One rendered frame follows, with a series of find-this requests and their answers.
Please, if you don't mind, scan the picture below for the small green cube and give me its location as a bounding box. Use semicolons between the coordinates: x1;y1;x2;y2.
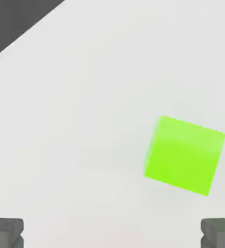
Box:
143;115;225;197

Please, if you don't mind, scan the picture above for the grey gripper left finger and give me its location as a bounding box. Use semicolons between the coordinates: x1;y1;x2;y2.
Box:
0;217;25;248

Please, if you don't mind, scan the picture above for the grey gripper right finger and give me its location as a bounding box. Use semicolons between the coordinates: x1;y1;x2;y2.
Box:
200;217;225;248

